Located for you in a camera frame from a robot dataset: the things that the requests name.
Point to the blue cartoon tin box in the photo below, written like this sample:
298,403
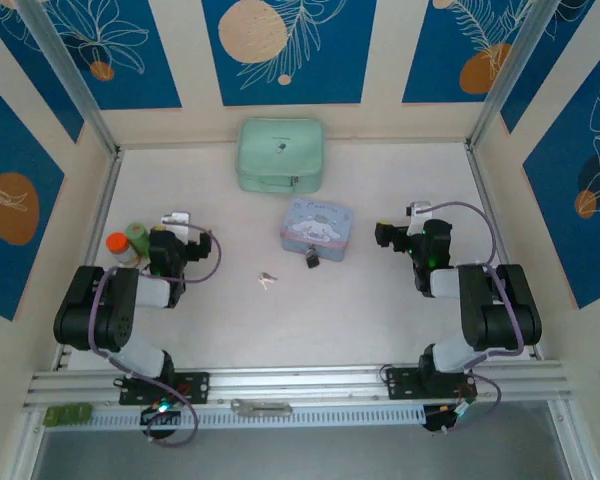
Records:
317,225

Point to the small metal keys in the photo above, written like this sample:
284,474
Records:
266,280

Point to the small black padlock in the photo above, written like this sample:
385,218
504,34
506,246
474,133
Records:
312,260

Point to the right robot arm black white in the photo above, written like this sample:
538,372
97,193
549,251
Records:
500,320

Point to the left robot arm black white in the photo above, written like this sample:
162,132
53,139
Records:
80,310

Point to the green bottle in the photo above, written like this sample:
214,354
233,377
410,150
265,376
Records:
137,235

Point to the jar with orange lid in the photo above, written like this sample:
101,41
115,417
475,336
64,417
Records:
121,249

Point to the mint green zip pouch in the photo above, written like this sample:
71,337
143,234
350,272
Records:
280,150

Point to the black controller board with LED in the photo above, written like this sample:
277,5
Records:
445,417
160,415

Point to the silver metal latch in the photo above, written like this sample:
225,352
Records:
260,407

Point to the green circuit board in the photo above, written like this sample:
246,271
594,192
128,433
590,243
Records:
67,415

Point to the left wrist camera box silver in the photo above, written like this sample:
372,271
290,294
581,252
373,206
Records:
177,219

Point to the wrist camera box silver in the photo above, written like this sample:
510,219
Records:
177,219
419,207

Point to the right wrist camera box silver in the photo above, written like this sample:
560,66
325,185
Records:
419,207

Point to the aluminium table side rail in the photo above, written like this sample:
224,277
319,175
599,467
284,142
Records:
481,185
101,210

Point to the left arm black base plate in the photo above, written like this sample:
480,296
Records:
195,387

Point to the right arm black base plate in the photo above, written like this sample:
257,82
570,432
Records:
400,382

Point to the aluminium mounting rail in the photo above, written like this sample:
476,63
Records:
300,385

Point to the aluminium frame post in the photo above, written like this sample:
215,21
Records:
70,75
515,70

